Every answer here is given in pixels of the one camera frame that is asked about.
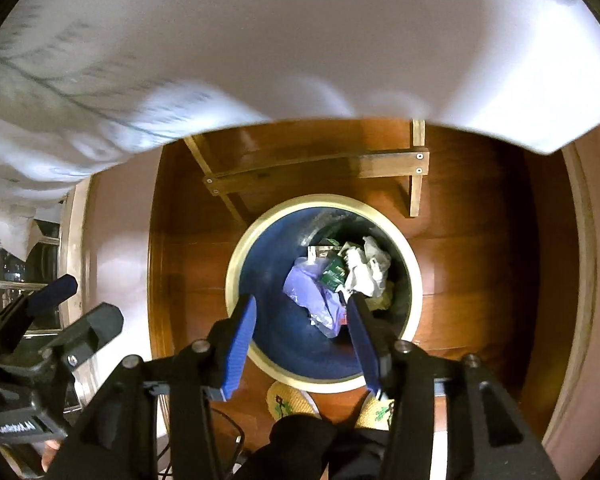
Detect dark green packet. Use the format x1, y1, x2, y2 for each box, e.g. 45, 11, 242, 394
320, 255, 351, 293

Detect white paper trash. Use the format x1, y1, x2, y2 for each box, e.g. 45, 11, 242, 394
342, 236, 392, 298

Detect black cable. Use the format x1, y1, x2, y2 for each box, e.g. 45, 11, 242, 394
157, 405, 246, 480

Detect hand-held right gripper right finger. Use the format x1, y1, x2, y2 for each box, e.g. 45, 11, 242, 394
346, 294, 563, 480

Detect yellow gold wrapper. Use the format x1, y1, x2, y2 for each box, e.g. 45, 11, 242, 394
367, 282, 396, 311

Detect purple plastic bag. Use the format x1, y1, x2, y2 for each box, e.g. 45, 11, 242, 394
282, 257, 351, 338

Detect person's left hand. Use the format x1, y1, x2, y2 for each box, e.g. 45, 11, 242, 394
41, 439, 63, 472

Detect yellow slipper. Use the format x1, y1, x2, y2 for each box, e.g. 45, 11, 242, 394
355, 392, 396, 431
266, 380, 323, 421

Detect blue trash bin cream rim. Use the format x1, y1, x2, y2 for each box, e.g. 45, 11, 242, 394
225, 194, 423, 395

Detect wooden table frame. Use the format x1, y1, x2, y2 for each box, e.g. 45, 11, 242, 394
184, 120, 429, 226

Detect white tablecloth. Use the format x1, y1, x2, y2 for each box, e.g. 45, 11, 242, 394
0, 0, 600, 256

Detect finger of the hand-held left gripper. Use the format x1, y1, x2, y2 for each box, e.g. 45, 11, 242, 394
40, 303, 125, 373
0, 274, 79, 331

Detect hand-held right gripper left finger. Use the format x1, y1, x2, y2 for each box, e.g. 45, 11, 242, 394
45, 294, 258, 480

